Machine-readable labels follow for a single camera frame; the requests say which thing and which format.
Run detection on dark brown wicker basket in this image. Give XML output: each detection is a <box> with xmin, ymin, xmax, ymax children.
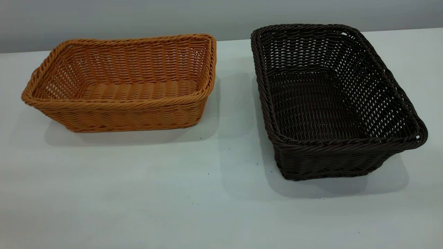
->
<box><xmin>251</xmin><ymin>24</ymin><xmax>428</xmax><ymax>181</ymax></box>

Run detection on orange wicker basket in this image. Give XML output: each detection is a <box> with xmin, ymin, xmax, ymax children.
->
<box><xmin>21</xmin><ymin>34</ymin><xmax>217</xmax><ymax>133</ymax></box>

